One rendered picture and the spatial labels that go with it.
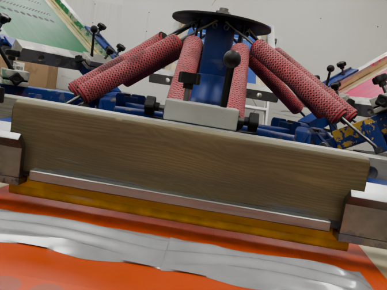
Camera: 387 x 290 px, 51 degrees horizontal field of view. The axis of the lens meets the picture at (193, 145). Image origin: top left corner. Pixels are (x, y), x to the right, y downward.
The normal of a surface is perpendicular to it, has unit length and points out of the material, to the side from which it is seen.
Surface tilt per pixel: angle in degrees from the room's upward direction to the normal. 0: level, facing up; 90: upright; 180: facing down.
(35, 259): 0
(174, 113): 90
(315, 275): 32
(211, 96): 62
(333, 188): 90
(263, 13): 90
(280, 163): 90
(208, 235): 0
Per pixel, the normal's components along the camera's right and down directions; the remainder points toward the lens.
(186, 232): 0.16, -0.98
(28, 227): 0.18, -0.76
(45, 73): 0.09, 0.13
